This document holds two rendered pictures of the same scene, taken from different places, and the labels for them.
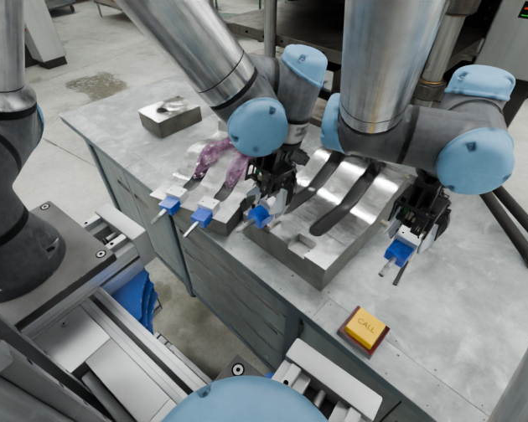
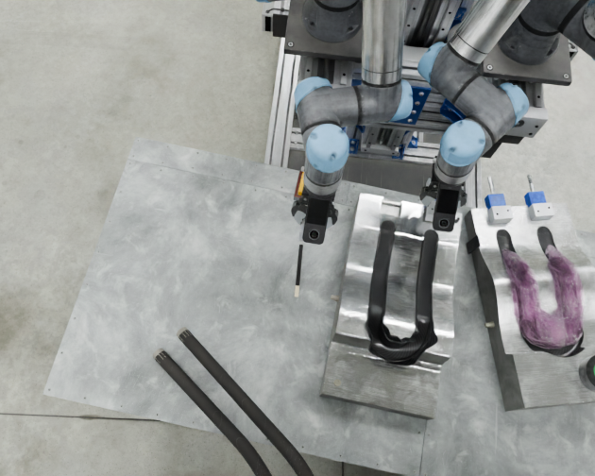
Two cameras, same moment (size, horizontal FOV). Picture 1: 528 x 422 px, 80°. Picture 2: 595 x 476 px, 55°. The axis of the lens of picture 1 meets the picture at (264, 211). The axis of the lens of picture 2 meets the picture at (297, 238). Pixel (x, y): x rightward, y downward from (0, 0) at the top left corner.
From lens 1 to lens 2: 1.26 m
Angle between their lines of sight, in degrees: 63
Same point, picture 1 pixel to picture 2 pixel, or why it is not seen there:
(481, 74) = (331, 132)
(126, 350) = not seen: hidden behind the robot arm
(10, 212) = (528, 16)
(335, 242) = (365, 223)
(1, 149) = (563, 12)
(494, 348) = (217, 227)
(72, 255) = (502, 59)
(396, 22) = not seen: outside the picture
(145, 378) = (411, 59)
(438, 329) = (258, 222)
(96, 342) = not seen: hidden behind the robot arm
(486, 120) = (318, 97)
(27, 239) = (518, 28)
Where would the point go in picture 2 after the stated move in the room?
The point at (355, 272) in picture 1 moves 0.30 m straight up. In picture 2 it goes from (336, 240) to (352, 190)
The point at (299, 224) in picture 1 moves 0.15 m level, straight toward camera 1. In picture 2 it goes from (405, 226) to (380, 175)
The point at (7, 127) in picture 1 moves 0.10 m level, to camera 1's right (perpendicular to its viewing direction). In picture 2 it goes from (581, 20) to (546, 39)
